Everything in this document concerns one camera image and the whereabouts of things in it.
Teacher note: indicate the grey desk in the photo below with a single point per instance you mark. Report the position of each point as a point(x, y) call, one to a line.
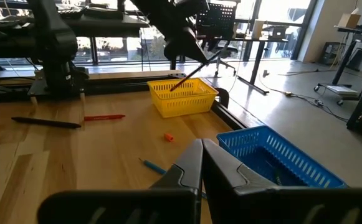
point(106, 28)

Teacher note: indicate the cardboard box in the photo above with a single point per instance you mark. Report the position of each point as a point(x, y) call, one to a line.
point(349, 20)

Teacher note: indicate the black standing desk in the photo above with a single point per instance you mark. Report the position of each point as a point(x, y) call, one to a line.
point(258, 59)

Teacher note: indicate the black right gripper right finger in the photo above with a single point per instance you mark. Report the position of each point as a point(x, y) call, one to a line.
point(261, 205)

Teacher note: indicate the red marker pen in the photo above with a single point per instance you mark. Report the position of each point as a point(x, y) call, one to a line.
point(104, 117)

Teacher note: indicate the small orange eraser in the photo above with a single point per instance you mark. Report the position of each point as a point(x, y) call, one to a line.
point(169, 137)

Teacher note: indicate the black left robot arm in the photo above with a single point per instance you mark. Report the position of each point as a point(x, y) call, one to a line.
point(56, 46)

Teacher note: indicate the blue plastic bin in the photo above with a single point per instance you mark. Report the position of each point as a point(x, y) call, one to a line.
point(293, 155)

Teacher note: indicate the white cup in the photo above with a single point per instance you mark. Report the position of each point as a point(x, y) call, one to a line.
point(257, 29)

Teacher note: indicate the blue pen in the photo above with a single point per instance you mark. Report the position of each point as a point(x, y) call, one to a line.
point(154, 167)

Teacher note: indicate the yellow plastic bin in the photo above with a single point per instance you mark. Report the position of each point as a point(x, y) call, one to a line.
point(183, 105)

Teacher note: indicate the black office chair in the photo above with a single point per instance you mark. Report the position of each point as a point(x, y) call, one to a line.
point(216, 18)

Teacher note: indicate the black clamp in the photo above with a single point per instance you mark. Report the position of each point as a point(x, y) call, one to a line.
point(223, 96)

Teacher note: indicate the black pen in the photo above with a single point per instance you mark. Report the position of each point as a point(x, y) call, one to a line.
point(183, 80)

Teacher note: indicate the small black box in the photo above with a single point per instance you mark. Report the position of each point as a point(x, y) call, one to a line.
point(330, 53)

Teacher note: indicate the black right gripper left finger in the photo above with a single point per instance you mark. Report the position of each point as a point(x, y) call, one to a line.
point(155, 205)

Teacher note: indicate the black pencil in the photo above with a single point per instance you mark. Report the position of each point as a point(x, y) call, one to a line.
point(46, 122)

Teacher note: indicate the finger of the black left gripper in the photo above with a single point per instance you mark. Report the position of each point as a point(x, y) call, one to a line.
point(196, 51)

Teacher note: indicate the black rolling stand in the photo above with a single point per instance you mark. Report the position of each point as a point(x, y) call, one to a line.
point(342, 62)

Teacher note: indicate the grey box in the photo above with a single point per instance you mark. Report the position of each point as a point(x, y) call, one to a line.
point(278, 32)

